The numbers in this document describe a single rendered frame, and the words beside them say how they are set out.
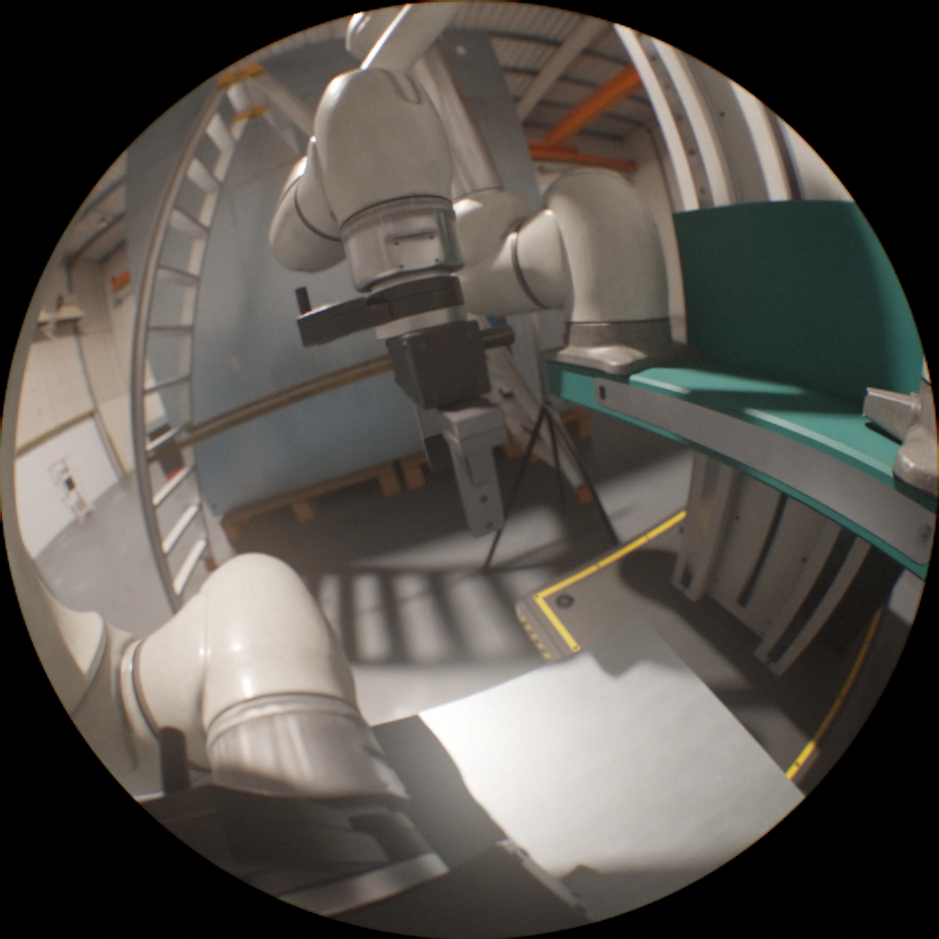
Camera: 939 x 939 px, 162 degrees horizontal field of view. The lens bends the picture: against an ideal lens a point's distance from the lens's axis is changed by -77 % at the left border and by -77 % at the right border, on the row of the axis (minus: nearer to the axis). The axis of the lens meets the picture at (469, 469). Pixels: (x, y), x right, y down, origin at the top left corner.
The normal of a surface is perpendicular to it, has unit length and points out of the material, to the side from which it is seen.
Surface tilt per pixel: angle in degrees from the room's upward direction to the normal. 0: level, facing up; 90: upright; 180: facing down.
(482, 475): 120
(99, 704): 64
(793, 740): 0
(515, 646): 0
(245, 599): 19
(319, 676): 57
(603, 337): 85
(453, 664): 0
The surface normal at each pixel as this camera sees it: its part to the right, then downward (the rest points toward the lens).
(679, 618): -0.19, -0.88
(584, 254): -0.66, 0.46
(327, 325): -0.05, 0.46
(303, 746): 0.29, -0.95
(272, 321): 0.25, 0.40
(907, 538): -0.92, 0.32
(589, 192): -0.45, 0.16
